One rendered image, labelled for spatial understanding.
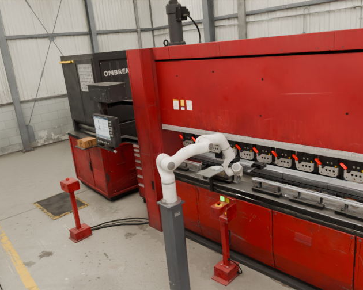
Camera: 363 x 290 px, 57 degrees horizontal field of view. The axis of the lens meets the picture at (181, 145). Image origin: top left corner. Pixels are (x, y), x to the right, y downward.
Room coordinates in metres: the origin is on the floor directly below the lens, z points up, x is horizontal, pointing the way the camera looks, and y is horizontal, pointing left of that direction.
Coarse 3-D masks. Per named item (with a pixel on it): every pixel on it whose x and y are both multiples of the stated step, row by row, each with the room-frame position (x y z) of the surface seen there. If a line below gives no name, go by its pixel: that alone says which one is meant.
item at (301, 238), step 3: (297, 234) 2.60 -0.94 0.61; (300, 234) 2.58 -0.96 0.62; (297, 237) 2.60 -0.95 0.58; (300, 237) 2.58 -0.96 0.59; (303, 237) 2.56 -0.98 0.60; (306, 237) 2.54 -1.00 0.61; (309, 237) 2.52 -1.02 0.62; (294, 240) 2.60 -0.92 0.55; (297, 240) 2.58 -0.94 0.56; (300, 240) 2.58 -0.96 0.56; (303, 240) 2.56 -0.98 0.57; (306, 240) 2.54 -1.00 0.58; (309, 240) 2.52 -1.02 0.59; (306, 243) 2.52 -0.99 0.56; (309, 243) 2.52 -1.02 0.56
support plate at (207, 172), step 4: (208, 168) 3.41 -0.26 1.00; (220, 168) 3.37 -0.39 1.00; (200, 172) 3.31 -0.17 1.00; (204, 172) 3.30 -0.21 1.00; (208, 172) 3.29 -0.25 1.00; (212, 172) 3.28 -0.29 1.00; (216, 172) 3.27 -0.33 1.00; (220, 172) 3.28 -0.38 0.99; (204, 176) 3.21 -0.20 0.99; (208, 176) 3.18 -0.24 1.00; (212, 176) 3.19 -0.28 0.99
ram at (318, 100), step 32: (160, 64) 3.94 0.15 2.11; (192, 64) 3.57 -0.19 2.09; (224, 64) 3.27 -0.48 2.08; (256, 64) 3.00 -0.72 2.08; (288, 64) 2.78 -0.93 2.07; (320, 64) 2.59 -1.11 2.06; (352, 64) 2.42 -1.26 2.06; (160, 96) 3.99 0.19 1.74; (192, 96) 3.60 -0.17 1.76; (224, 96) 3.28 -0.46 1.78; (256, 96) 3.01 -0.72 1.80; (288, 96) 2.78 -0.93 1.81; (320, 96) 2.59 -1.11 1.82; (352, 96) 2.41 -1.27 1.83; (224, 128) 3.30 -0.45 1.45; (256, 128) 3.02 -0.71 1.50; (288, 128) 2.78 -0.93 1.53; (320, 128) 2.58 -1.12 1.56; (352, 128) 2.41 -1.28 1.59; (352, 160) 2.40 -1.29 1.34
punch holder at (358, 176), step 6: (348, 162) 2.42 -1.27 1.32; (354, 162) 2.38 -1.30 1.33; (360, 162) 2.35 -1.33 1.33; (348, 168) 2.41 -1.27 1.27; (354, 168) 2.38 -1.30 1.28; (360, 168) 2.35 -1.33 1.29; (348, 174) 2.41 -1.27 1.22; (354, 174) 2.38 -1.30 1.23; (360, 174) 2.35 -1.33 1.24; (354, 180) 2.37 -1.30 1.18; (360, 180) 2.34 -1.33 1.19
